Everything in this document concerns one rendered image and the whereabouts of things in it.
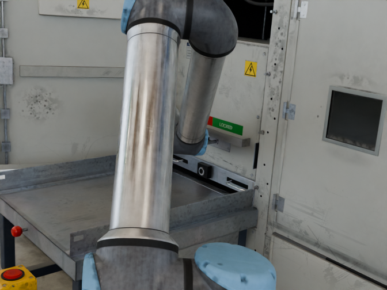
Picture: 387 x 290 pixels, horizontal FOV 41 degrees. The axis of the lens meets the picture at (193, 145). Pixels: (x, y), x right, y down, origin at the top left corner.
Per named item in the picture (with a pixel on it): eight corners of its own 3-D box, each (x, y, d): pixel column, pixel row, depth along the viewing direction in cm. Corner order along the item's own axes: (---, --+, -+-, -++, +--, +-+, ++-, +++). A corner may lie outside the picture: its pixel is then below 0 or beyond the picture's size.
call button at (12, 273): (7, 285, 113) (7, 279, 113) (0, 277, 116) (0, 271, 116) (25, 280, 116) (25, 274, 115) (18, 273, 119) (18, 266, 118)
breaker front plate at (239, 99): (252, 184, 183) (266, 46, 170) (169, 150, 218) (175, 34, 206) (255, 184, 183) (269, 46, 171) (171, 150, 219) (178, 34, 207)
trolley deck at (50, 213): (75, 282, 136) (75, 260, 134) (-10, 204, 181) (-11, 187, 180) (256, 226, 178) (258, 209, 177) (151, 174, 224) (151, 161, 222)
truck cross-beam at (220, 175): (257, 199, 182) (258, 183, 180) (163, 159, 221) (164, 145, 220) (266, 197, 185) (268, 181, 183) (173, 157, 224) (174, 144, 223)
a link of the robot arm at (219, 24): (247, -20, 115) (204, 133, 174) (190, -27, 114) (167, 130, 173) (249, 19, 109) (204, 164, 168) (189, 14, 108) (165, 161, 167)
